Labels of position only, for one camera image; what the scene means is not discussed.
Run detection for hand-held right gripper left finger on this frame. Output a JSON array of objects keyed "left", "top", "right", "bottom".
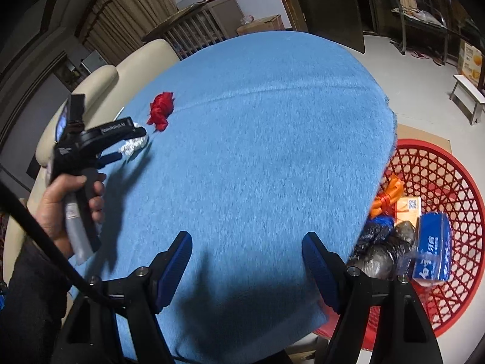
[{"left": 51, "top": 231, "right": 194, "bottom": 364}]

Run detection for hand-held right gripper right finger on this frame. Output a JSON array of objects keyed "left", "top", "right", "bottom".
[{"left": 301, "top": 231, "right": 444, "bottom": 364}]

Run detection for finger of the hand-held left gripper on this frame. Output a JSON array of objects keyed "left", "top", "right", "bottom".
[
  {"left": 113, "top": 126, "right": 148, "bottom": 146},
  {"left": 96, "top": 151, "right": 124, "bottom": 168}
]

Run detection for black plastic bag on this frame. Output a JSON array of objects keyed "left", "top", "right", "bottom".
[{"left": 349, "top": 218, "right": 421, "bottom": 279}]

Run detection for orange plastic bag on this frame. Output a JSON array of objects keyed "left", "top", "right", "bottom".
[{"left": 369, "top": 174, "right": 405, "bottom": 218}]

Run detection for yellow red paper box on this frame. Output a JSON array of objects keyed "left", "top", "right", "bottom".
[{"left": 395, "top": 196, "right": 423, "bottom": 228}]

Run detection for crushed blue toothpaste box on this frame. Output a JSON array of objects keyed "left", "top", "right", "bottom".
[{"left": 397, "top": 211, "right": 453, "bottom": 287}]

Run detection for red plastic basket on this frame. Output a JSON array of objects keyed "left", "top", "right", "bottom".
[{"left": 314, "top": 139, "right": 485, "bottom": 340}]

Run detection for person's left forearm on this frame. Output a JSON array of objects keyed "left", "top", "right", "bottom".
[{"left": 0, "top": 235, "right": 82, "bottom": 364}]

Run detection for person's left hand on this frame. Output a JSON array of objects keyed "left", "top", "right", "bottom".
[{"left": 37, "top": 172, "right": 107, "bottom": 260}]

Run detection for crumpled red plastic bag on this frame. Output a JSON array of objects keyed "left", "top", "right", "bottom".
[{"left": 147, "top": 92, "right": 176, "bottom": 133}]

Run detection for beige leather sofa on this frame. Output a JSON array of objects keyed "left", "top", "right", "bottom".
[{"left": 0, "top": 39, "right": 180, "bottom": 285}]

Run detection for white standing air conditioner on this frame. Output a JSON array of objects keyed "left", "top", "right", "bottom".
[{"left": 81, "top": 50, "right": 107, "bottom": 74}]

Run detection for blue tablecloth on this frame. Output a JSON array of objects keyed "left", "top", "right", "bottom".
[{"left": 66, "top": 30, "right": 396, "bottom": 364}]

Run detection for wooden crib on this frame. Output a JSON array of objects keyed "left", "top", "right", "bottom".
[{"left": 142, "top": 0, "right": 245, "bottom": 59}]

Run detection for brown curtains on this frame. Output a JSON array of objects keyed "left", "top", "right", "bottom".
[{"left": 76, "top": 0, "right": 179, "bottom": 65}]

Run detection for brown cardboard box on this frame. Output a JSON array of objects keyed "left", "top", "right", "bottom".
[{"left": 237, "top": 14, "right": 285, "bottom": 36}]

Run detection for dark wooden door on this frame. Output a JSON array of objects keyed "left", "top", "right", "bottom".
[{"left": 267, "top": 0, "right": 366, "bottom": 54}]

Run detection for white stool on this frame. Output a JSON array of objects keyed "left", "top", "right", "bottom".
[{"left": 450, "top": 75, "right": 485, "bottom": 126}]

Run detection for yellow printed carton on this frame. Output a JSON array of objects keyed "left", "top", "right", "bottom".
[{"left": 457, "top": 42, "right": 485, "bottom": 88}]

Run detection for clear plastic bag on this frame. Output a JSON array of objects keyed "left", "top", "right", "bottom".
[{"left": 411, "top": 8, "right": 444, "bottom": 22}]

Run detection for black cable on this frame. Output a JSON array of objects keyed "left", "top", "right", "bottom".
[{"left": 0, "top": 180, "right": 125, "bottom": 306}]

